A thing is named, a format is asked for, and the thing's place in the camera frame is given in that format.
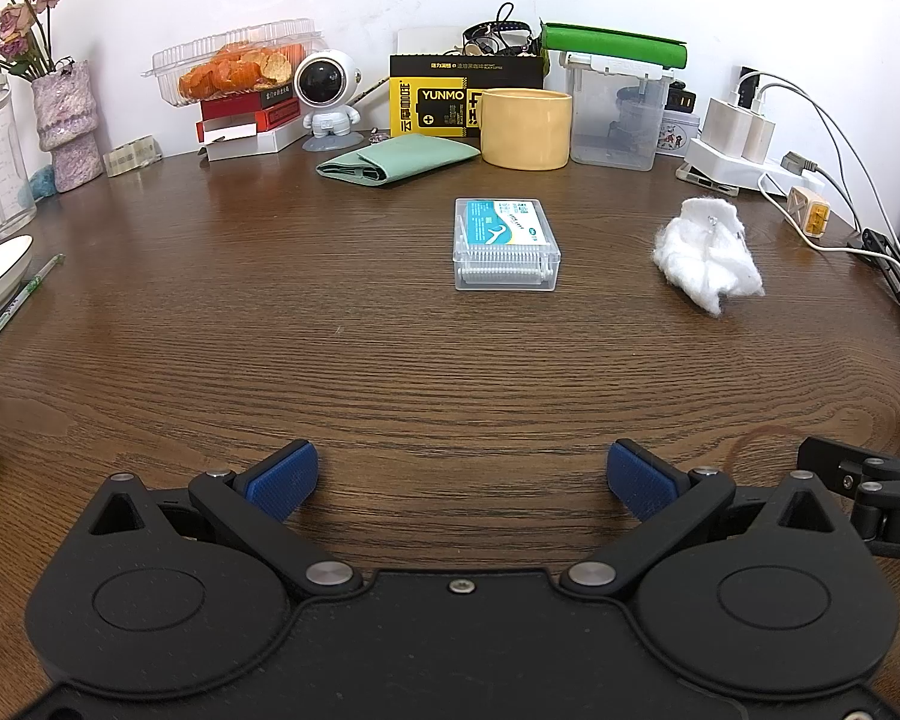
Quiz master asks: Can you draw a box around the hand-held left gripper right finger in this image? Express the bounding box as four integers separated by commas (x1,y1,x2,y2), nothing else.
559,440,853,602

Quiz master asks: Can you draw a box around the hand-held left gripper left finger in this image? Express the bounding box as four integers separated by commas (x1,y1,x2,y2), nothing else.
82,440,365,602

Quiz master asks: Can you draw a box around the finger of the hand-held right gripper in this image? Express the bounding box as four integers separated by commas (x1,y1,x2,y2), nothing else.
798,436,900,500

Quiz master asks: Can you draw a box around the white cotton wad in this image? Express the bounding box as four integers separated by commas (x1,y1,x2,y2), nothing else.
651,197,767,318

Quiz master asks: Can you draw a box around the clear floss pick box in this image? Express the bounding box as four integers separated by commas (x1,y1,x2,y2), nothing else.
450,197,564,293

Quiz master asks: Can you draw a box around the black phone stand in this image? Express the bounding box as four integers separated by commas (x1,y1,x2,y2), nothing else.
844,227,900,316

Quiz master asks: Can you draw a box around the white and yellow charger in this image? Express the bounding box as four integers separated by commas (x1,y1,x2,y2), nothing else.
785,186,832,242

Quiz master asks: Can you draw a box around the flat white hub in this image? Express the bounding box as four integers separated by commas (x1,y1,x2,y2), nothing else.
674,163,740,193

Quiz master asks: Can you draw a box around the green patterned pen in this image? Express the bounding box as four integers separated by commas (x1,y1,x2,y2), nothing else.
0,253,67,371

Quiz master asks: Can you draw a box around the white power strip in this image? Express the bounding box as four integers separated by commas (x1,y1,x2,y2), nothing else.
682,136,827,194

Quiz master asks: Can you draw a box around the white charger adapter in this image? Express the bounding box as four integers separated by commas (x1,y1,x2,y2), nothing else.
701,96,755,148
742,114,778,164

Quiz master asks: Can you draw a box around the white open cardboard box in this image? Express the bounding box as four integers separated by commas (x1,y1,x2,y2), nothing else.
196,111,309,164

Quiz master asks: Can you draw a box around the folded green cloth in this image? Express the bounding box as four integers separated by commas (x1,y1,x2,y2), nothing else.
315,133,483,188

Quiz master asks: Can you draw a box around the printed tin box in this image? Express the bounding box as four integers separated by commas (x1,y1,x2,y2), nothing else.
655,106,703,159

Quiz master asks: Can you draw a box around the clear plastic canister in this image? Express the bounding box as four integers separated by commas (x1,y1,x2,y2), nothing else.
565,51,677,172

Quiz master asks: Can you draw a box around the red cardboard box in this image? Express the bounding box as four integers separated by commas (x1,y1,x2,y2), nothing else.
199,90,302,138

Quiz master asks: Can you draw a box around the yellow cup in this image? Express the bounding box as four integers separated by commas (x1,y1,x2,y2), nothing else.
480,88,574,170

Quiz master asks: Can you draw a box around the white astronaut figurine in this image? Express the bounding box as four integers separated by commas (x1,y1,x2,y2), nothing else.
293,51,392,153

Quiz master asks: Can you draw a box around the black and yellow box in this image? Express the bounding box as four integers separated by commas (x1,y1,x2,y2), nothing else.
388,52,549,140

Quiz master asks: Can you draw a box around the pink textured vase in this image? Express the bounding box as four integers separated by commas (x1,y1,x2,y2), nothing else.
30,60,107,194

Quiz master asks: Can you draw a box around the clear clamshell food box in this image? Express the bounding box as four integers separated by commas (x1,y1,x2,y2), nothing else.
141,18,328,110

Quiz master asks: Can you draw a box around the thick white cable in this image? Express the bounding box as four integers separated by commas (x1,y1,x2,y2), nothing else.
757,169,900,350

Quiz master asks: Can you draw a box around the grey plug cable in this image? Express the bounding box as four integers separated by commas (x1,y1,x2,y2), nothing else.
782,152,863,233

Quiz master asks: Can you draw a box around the thin white cable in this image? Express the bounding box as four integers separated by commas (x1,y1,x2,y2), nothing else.
739,72,900,271
754,82,893,241

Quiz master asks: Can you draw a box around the tangle of black straps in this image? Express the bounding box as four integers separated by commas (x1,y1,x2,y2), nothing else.
461,2,545,58

